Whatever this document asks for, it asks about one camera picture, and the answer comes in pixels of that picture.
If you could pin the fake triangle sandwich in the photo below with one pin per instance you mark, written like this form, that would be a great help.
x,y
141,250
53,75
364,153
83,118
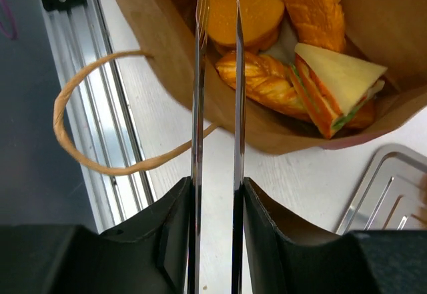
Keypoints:
x,y
336,90

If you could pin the red brown paper bag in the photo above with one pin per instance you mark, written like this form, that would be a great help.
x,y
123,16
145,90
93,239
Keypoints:
x,y
391,33

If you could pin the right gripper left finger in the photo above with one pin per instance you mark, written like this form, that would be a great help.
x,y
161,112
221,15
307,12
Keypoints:
x,y
147,253

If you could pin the metal tongs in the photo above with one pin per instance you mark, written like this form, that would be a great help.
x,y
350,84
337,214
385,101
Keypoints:
x,y
201,16

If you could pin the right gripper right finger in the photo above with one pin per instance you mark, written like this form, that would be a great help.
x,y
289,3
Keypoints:
x,y
288,254

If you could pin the round orange bun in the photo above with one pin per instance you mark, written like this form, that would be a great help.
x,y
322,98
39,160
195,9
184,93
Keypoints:
x,y
259,18

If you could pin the orange braided pastry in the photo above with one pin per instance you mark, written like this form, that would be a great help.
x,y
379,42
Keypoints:
x,y
266,84

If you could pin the steel tray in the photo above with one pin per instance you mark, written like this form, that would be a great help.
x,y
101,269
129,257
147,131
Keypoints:
x,y
391,194

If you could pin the aluminium front rail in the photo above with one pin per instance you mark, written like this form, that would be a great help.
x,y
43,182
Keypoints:
x,y
99,113

